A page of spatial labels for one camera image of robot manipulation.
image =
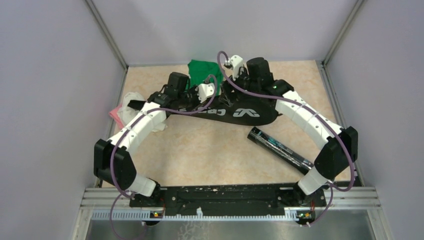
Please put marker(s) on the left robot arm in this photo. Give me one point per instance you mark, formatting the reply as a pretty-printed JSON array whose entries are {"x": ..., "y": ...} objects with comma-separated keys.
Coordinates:
[{"x": 112, "y": 160}]

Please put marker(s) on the pink cloth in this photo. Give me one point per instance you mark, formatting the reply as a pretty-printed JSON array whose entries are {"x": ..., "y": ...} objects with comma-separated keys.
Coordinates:
[{"x": 114, "y": 115}]

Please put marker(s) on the white towel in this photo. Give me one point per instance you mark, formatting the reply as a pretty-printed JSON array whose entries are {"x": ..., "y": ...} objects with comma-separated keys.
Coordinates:
[{"x": 125, "y": 113}]

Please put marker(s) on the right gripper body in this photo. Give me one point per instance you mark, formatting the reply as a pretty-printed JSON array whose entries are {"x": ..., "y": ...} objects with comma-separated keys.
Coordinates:
[{"x": 228, "y": 88}]

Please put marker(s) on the green cloth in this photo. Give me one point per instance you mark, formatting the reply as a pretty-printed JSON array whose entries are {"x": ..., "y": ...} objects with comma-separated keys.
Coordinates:
[{"x": 199, "y": 70}]

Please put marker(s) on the black shuttlecock tube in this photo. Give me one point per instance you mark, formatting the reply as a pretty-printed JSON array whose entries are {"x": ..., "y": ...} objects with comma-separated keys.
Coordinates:
[{"x": 280, "y": 150}]

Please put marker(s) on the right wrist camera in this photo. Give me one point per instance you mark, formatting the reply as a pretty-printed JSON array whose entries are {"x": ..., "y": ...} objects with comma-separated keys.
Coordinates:
[{"x": 236, "y": 64}]

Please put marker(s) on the black racket bag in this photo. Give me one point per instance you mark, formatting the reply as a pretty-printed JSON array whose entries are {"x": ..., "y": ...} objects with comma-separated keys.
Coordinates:
[{"x": 245, "y": 112}]

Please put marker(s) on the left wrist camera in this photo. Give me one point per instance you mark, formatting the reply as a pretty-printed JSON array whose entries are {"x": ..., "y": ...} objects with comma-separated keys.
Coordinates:
[{"x": 205, "y": 91}]

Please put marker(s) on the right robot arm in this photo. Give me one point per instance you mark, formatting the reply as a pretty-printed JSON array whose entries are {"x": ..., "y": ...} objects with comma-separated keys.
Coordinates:
[{"x": 319, "y": 129}]

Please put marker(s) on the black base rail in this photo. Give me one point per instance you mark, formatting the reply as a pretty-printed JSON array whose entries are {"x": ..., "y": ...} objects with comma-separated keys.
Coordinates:
[{"x": 242, "y": 200}]

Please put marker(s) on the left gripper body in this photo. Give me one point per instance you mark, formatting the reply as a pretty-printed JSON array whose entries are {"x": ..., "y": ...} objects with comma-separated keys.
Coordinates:
[{"x": 190, "y": 99}]

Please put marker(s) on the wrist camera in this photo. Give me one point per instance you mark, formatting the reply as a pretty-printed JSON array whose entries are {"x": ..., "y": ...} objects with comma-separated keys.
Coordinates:
[
  {"x": 236, "y": 64},
  {"x": 205, "y": 91}
]

